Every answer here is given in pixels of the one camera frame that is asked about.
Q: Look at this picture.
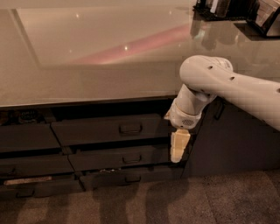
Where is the dark grey middle drawer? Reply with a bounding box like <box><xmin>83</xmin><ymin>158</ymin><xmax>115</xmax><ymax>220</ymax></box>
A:
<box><xmin>67</xmin><ymin>144</ymin><xmax>172</xmax><ymax>172</ymax></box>

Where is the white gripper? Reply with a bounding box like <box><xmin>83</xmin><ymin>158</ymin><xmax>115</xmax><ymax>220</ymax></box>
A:
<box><xmin>164</xmin><ymin>101</ymin><xmax>201</xmax><ymax>163</ymax></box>

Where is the dark cabinet door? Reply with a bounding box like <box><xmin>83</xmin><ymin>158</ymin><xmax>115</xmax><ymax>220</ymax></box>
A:
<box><xmin>184</xmin><ymin>98</ymin><xmax>280</xmax><ymax>177</ymax></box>

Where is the dark angled stand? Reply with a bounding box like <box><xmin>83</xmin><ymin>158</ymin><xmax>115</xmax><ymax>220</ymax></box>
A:
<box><xmin>247</xmin><ymin>8</ymin><xmax>280</xmax><ymax>39</ymax></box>

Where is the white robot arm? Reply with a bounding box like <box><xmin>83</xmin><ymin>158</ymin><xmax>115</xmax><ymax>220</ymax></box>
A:
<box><xmin>164</xmin><ymin>55</ymin><xmax>280</xmax><ymax>163</ymax></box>

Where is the left middle dark drawer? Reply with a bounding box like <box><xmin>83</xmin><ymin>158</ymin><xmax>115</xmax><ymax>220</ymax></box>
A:
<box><xmin>0</xmin><ymin>155</ymin><xmax>73</xmax><ymax>178</ymax></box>

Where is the dark grey bottom drawer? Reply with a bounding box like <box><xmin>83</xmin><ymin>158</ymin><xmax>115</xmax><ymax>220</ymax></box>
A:
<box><xmin>80</xmin><ymin>165</ymin><xmax>184</xmax><ymax>190</ymax></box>

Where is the black rack with items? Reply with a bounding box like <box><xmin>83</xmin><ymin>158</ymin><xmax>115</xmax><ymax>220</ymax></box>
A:
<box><xmin>193</xmin><ymin>0</ymin><xmax>257</xmax><ymax>21</ymax></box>

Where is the dark grey top drawer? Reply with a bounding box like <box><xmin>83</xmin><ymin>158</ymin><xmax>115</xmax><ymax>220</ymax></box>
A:
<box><xmin>51</xmin><ymin>114</ymin><xmax>173</xmax><ymax>146</ymax></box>

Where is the dark grey drawer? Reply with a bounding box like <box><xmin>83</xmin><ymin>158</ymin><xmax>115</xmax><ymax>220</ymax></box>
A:
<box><xmin>51</xmin><ymin>114</ymin><xmax>173</xmax><ymax>146</ymax></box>
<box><xmin>80</xmin><ymin>165</ymin><xmax>184</xmax><ymax>190</ymax></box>
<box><xmin>67</xmin><ymin>144</ymin><xmax>172</xmax><ymax>172</ymax></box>

